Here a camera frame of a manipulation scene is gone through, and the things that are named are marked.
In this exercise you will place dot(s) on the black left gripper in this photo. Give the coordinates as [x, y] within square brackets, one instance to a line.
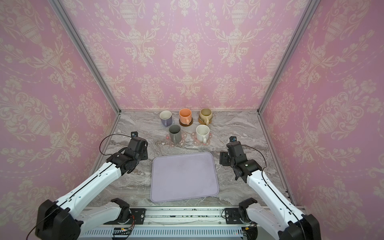
[145, 153]

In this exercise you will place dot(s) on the white cream mug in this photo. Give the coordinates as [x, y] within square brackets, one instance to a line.
[202, 133]

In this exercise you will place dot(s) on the grey green mug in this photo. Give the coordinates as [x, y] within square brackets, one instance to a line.
[175, 134]

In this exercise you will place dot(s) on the pink flower silicone coaster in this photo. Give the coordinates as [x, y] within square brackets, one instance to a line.
[199, 143]

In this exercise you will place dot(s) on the yellow beige mug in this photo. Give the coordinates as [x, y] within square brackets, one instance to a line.
[206, 114]

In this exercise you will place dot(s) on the orange mug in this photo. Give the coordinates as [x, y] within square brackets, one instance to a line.
[185, 117]

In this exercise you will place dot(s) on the woven rattan round coaster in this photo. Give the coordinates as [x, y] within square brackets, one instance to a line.
[203, 122]

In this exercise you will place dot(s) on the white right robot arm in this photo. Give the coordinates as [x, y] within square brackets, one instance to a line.
[284, 221]

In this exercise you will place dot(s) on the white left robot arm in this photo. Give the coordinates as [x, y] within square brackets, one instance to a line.
[66, 218]

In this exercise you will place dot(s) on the lilac plastic tray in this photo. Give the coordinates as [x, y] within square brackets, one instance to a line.
[182, 177]

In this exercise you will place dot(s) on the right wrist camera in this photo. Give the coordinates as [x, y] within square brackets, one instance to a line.
[235, 150]

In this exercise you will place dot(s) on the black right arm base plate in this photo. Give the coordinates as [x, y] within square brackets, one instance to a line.
[234, 216]

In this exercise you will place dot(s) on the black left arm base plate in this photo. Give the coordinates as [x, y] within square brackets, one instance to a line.
[137, 216]

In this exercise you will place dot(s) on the aluminium front frame rail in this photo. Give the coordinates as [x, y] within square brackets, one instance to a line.
[159, 216]

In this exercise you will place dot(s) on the white perforated cable duct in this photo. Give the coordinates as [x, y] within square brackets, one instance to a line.
[116, 233]

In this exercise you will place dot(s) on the aluminium corner frame post left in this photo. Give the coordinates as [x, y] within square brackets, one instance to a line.
[75, 36]

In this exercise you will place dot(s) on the aluminium corner frame post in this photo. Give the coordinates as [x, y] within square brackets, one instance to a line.
[75, 36]
[293, 43]

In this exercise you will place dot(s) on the aluminium corner frame post right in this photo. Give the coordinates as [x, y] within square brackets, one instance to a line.
[293, 43]

